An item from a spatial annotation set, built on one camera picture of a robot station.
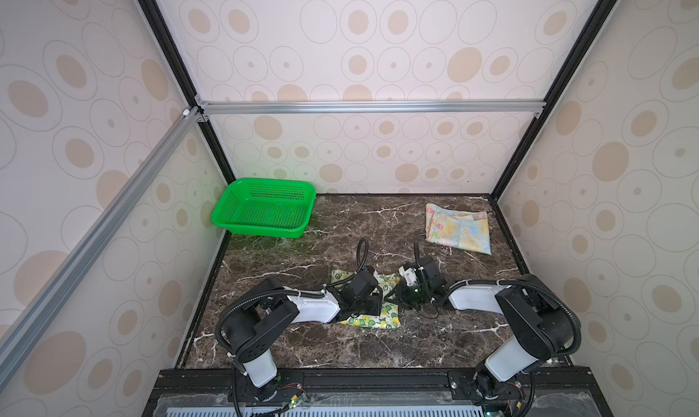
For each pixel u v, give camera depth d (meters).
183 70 0.82
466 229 1.06
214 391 0.73
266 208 1.16
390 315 0.84
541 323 0.46
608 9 0.70
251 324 0.45
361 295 0.71
